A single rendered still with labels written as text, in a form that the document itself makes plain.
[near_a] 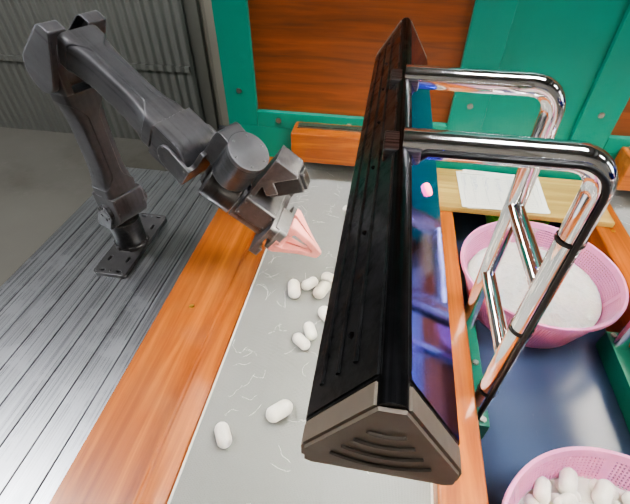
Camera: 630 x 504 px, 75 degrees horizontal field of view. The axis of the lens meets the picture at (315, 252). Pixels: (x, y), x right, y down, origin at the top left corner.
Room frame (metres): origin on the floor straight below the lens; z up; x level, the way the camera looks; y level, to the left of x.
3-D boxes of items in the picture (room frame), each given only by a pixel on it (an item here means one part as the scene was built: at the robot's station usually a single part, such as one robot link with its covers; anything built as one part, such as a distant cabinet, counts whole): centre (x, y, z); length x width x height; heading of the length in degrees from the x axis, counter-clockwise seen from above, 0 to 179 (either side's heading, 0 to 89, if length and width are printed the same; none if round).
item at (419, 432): (0.39, -0.08, 1.08); 0.62 x 0.08 x 0.07; 170
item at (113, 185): (0.67, 0.38, 0.92); 0.07 x 0.06 x 0.33; 147
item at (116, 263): (0.68, 0.40, 0.71); 0.20 x 0.07 x 0.08; 170
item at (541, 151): (0.37, -0.16, 0.90); 0.20 x 0.19 x 0.45; 170
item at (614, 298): (0.51, -0.39, 0.72); 0.27 x 0.27 x 0.10
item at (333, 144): (0.83, -0.10, 0.83); 0.30 x 0.06 x 0.07; 80
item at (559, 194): (0.72, -0.43, 0.77); 0.33 x 0.15 x 0.01; 80
